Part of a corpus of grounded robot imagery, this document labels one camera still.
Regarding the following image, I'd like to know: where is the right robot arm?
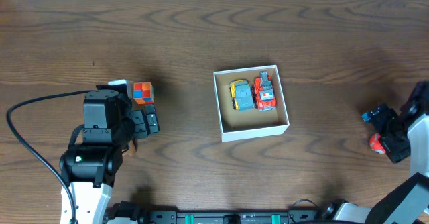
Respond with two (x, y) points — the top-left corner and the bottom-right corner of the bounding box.
(320, 80), (428, 223)

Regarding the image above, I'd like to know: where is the white open cardboard box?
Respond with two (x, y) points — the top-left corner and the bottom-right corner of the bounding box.
(213, 65), (290, 142)

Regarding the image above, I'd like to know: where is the grey and yellow toy car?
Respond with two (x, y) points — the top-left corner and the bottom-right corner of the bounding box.
(229, 80), (254, 111)

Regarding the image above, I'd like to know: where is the red and white ball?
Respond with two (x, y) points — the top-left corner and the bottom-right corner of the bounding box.
(369, 133), (386, 154)

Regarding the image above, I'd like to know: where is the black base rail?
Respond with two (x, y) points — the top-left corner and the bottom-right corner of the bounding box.
(102, 201), (320, 224)

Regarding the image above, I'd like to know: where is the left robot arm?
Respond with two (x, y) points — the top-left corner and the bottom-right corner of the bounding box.
(60, 80), (160, 223)

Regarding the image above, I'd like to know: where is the red toy truck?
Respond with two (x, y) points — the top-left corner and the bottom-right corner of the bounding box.
(251, 71), (277, 111)

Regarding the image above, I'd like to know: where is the multicoloured puzzle cube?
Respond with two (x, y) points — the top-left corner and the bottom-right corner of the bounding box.
(133, 82), (154, 105)

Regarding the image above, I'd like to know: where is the brown plush hamster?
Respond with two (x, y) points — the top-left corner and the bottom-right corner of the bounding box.
(127, 139), (137, 156)

